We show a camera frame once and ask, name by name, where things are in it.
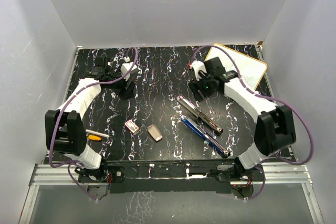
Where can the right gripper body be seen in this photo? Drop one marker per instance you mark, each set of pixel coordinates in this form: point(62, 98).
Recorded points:
point(205, 85)

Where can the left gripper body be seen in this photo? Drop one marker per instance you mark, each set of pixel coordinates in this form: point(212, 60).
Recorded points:
point(120, 86)

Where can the white marker pen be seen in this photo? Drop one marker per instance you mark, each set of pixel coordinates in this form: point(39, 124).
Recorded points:
point(97, 133)

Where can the yellow framed whiteboard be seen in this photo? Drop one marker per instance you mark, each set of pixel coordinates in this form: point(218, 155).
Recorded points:
point(251, 68)

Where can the staple strip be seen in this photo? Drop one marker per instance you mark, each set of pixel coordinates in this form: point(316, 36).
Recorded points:
point(154, 132)

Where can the orange marker cap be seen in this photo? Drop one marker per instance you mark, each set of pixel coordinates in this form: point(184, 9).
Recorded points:
point(94, 138)

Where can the red staple box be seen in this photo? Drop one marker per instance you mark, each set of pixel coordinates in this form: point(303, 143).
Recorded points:
point(133, 128)

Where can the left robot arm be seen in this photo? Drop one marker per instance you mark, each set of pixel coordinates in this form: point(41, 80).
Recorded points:
point(64, 129)

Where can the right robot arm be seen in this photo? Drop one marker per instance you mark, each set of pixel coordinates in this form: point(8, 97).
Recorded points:
point(275, 128)

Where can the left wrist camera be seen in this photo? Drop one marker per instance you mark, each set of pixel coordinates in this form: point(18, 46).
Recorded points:
point(126, 68)

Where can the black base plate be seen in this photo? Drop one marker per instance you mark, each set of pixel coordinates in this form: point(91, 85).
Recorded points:
point(166, 176)

